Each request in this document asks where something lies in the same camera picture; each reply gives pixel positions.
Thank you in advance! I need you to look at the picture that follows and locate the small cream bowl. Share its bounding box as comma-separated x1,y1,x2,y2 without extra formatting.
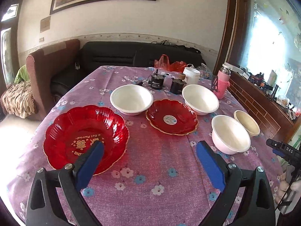
234,110,260,137

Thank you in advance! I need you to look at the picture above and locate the white bowl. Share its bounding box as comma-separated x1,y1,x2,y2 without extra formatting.
110,84,154,116
211,115,251,155
182,84,219,116

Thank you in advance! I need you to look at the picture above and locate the large red flower plate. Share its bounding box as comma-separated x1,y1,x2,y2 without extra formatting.
43,105,130,175

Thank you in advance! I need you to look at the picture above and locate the small red flower plate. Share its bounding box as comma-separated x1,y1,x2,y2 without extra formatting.
145,99,198,136

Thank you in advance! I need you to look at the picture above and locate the brown wooden cabinet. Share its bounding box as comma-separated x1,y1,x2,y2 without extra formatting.
228,73,300,143

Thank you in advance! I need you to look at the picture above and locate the purple floral tablecloth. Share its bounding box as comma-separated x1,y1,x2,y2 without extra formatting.
7,65,284,226

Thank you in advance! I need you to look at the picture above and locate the pink sleeved thermos bottle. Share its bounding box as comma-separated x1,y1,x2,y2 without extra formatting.
215,63,231,99

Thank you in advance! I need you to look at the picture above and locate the patterned blanket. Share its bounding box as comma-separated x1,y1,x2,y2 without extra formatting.
1,81,37,119

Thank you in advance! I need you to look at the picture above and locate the white plastic jar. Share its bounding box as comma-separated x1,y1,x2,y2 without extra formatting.
183,67,201,85

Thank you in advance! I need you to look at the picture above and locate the maroon armchair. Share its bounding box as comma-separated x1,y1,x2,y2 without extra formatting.
26,39,80,120

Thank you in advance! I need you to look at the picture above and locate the red plastic bag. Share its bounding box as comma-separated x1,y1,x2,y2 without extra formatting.
154,55,187,73

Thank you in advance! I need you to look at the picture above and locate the black leather sofa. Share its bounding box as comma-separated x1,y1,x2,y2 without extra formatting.
50,41,205,103

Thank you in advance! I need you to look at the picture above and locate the wooden door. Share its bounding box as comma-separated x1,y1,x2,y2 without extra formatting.
1,0,23,88

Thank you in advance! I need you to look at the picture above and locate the small wall plaque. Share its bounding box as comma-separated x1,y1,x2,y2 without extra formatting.
40,16,51,33

